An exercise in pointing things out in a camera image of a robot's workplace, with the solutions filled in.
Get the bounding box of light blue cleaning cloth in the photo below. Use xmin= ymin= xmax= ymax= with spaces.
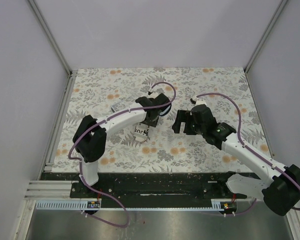
xmin=159 ymin=104 xmax=172 ymax=117

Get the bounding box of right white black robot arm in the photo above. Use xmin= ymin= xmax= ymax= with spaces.
xmin=172 ymin=104 xmax=300 ymax=216

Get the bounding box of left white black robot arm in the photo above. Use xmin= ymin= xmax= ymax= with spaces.
xmin=68 ymin=93 xmax=172 ymax=198

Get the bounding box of floral pattern table mat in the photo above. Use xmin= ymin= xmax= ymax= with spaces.
xmin=52 ymin=67 xmax=269 ymax=173

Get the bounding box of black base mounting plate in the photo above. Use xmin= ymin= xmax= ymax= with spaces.
xmin=69 ymin=171 xmax=248 ymax=208

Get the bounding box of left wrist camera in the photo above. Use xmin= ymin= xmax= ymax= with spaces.
xmin=146 ymin=91 xmax=159 ymax=99

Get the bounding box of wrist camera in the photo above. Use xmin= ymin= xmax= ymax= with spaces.
xmin=146 ymin=91 xmax=159 ymax=99
xmin=190 ymin=97 xmax=207 ymax=106

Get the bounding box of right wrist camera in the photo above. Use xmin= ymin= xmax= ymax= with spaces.
xmin=190 ymin=97 xmax=207 ymax=106

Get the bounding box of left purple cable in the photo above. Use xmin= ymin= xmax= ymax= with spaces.
xmin=68 ymin=81 xmax=177 ymax=228

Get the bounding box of purple cable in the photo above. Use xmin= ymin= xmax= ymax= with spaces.
xmin=68 ymin=81 xmax=177 ymax=228
xmin=194 ymin=92 xmax=300 ymax=217

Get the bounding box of white slotted cable duct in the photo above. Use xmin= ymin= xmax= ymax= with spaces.
xmin=35 ymin=199 xmax=225 ymax=212

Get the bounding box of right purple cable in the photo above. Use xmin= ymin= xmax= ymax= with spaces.
xmin=194 ymin=92 xmax=300 ymax=217

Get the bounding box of left aluminium frame post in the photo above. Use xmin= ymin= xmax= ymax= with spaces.
xmin=26 ymin=0 xmax=73 ymax=77

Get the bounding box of aluminium frame post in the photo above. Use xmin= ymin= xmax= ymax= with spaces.
xmin=243 ymin=0 xmax=290 ymax=75
xmin=26 ymin=0 xmax=73 ymax=77

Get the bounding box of right aluminium frame post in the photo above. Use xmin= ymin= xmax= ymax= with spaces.
xmin=243 ymin=0 xmax=290 ymax=75

